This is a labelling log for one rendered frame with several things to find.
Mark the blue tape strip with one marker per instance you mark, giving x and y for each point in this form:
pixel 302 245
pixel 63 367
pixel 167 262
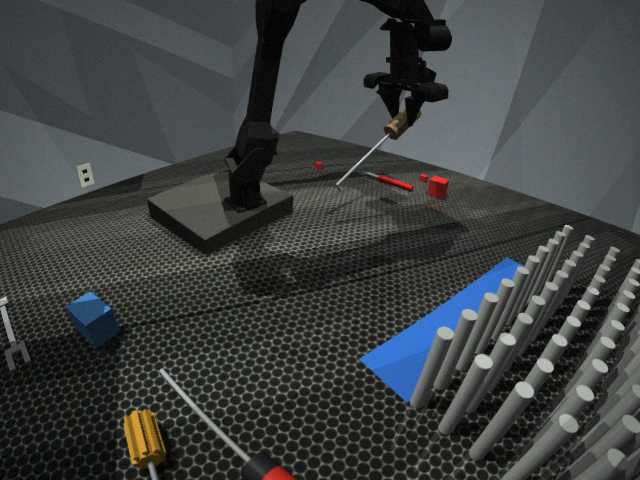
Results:
pixel 400 361

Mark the blue cube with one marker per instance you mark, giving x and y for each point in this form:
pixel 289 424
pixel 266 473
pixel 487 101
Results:
pixel 94 319

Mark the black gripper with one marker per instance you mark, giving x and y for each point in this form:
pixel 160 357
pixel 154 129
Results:
pixel 404 71

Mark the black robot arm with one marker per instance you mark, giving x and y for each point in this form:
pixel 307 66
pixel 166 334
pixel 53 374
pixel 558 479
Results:
pixel 257 140

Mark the red-handled screwdriver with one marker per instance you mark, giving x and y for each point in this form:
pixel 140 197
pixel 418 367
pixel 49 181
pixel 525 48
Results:
pixel 393 182
pixel 259 467

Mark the brown-handled metal rod tool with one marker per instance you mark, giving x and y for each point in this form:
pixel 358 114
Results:
pixel 393 129

